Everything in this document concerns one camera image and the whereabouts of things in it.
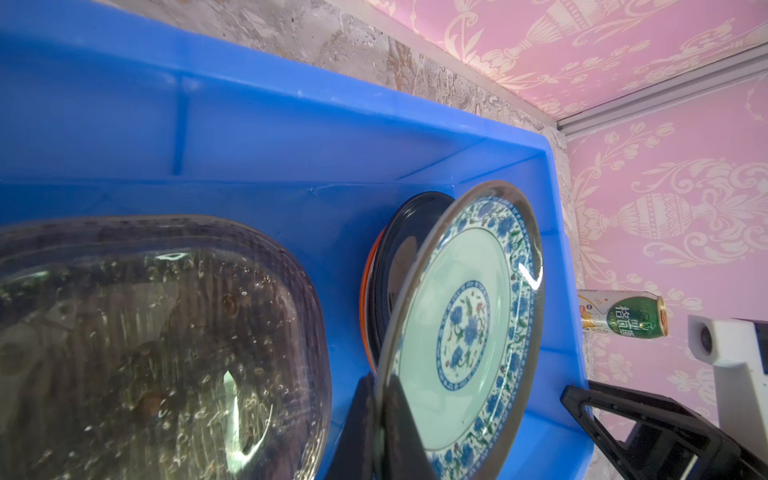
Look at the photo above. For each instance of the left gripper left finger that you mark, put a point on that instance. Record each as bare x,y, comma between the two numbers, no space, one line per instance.
353,457

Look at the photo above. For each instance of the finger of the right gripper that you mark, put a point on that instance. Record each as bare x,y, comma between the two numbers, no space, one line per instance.
667,441

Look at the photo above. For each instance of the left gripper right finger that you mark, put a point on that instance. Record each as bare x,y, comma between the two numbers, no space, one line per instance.
403,455

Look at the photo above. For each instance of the teal patterned plate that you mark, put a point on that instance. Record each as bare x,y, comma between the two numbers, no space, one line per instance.
465,333

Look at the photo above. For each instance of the black round plate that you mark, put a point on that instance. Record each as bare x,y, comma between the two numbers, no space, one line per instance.
389,261

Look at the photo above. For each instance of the smoky glass plate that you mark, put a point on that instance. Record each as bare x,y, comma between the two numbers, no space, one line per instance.
159,347

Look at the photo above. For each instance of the blue plastic bin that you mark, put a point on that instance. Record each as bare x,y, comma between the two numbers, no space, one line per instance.
107,114

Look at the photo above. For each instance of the green drink can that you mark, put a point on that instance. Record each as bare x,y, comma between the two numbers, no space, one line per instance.
632,314

